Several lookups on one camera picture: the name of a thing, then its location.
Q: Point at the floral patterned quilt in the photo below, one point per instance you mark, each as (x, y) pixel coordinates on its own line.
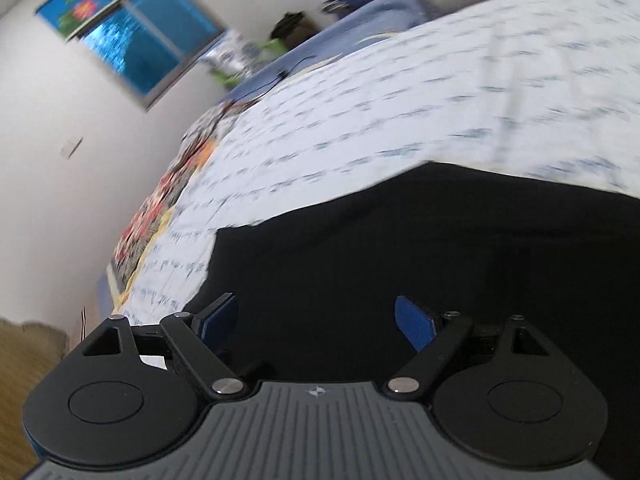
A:
(152, 217)

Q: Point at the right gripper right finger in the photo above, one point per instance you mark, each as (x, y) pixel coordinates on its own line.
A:
(435, 337)

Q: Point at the white wall switch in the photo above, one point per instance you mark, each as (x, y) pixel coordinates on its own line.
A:
(70, 146)

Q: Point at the blue window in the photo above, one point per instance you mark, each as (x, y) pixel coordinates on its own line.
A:
(150, 44)

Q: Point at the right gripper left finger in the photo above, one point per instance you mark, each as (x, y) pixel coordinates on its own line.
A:
(194, 340)

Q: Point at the floral pillow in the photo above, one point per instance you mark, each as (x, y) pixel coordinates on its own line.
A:
(234, 58)

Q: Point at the light blue blanket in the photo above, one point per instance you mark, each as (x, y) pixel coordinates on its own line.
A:
(373, 22)

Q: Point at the white script-print bed sheet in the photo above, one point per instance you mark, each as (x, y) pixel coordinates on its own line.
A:
(544, 90)

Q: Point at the black bag by wall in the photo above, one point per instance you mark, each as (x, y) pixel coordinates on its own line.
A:
(292, 22)

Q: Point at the black pants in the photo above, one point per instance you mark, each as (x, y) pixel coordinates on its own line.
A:
(317, 287)

